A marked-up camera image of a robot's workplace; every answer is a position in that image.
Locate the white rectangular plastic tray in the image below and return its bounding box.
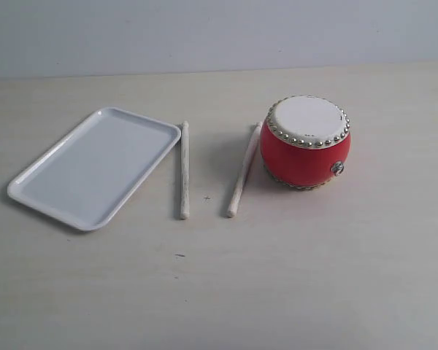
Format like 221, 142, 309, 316
7, 107, 181, 232

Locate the small red drum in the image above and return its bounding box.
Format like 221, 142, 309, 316
259, 95, 351, 190

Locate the white wooden drumstick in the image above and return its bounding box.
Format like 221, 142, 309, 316
180, 121, 190, 220
226, 122, 263, 218

